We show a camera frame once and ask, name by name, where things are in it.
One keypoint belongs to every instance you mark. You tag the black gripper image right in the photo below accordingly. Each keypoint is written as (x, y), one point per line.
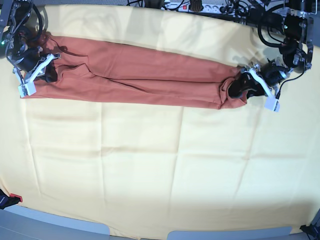
(243, 84)

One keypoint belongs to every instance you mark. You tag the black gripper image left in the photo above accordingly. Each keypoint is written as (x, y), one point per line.
(30, 59)

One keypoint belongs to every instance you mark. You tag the salmon red T-shirt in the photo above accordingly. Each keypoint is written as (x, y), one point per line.
(107, 72)

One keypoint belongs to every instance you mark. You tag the robot arm image left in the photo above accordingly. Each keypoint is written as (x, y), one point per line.
(20, 46)

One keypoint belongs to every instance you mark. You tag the black power adapter box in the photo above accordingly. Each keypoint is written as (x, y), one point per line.
(272, 20)

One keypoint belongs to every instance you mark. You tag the white power strip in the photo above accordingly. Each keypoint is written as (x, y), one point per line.
(186, 7)

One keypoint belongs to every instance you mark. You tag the pale yellow table cloth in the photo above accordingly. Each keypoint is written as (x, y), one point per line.
(148, 170)

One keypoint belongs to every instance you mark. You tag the red black clamp left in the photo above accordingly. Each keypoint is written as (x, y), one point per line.
(9, 200)

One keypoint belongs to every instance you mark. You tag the black clamp right corner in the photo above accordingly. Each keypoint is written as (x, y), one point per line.
(312, 231)

